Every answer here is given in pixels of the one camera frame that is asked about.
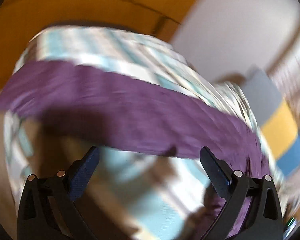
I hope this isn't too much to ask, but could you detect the purple quilted down jacket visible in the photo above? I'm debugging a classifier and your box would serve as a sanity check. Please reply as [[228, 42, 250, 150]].
[[0, 61, 270, 239]]

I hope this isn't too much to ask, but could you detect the striped bed duvet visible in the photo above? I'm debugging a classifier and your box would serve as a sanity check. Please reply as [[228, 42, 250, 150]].
[[15, 25, 283, 239]]

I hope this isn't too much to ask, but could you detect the grey yellow blue headboard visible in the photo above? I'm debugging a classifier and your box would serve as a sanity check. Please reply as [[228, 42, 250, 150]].
[[240, 67, 300, 177]]

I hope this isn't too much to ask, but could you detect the wooden wardrobe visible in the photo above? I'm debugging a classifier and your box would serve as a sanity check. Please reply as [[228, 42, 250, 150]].
[[0, 0, 196, 89]]

